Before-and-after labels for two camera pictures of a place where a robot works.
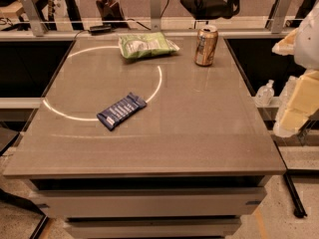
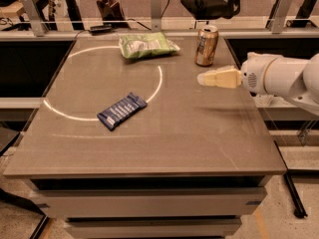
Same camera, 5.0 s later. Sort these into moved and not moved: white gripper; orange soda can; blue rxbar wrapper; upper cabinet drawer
Moved: white gripper
Not moved: blue rxbar wrapper; orange soda can; upper cabinet drawer
